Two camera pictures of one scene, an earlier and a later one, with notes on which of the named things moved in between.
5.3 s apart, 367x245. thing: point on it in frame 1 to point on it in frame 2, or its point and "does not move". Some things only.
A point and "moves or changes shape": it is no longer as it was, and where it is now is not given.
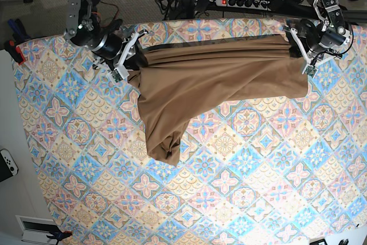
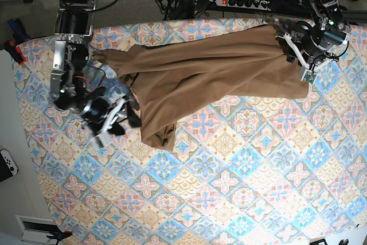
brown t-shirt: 176,82 moves or changes shape
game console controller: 8,166 does not move
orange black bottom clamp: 60,236 does not move
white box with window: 35,230 does not move
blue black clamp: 20,34 does not move
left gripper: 113,47 to 99,113
